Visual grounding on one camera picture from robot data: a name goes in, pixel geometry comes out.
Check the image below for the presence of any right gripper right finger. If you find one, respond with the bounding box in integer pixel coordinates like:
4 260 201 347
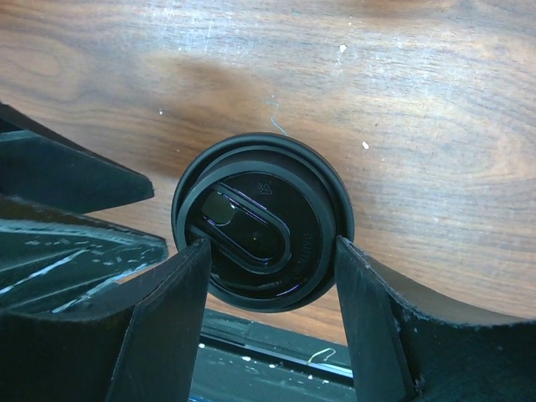
334 237 535 401

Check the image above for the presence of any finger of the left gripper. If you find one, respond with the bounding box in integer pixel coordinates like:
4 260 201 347
1 197 168 314
1 103 154 214

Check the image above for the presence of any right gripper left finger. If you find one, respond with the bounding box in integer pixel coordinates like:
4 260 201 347
1 240 211 401

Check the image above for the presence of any black plastic cup lid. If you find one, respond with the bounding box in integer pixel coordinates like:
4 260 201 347
171 132 354 313

